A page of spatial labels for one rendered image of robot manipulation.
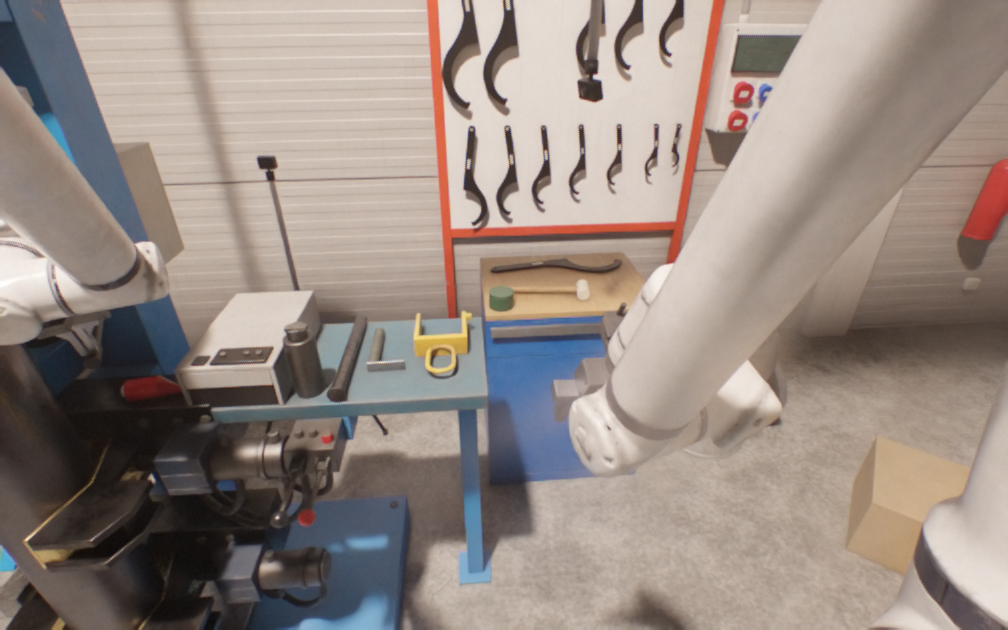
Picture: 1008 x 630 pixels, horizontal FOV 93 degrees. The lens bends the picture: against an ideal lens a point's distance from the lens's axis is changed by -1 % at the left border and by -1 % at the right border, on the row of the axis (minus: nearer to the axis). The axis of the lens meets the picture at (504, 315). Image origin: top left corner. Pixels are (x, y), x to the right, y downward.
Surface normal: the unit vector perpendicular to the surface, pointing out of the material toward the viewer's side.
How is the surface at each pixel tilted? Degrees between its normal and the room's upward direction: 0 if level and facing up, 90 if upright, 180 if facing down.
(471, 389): 0
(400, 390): 0
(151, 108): 90
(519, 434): 90
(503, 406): 90
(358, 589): 0
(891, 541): 90
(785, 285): 109
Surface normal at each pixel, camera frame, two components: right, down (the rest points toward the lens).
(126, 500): 0.00, -0.87
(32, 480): 0.79, 0.31
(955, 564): -0.79, -0.58
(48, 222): 0.43, 0.88
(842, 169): -0.44, 0.63
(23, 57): 0.08, 0.50
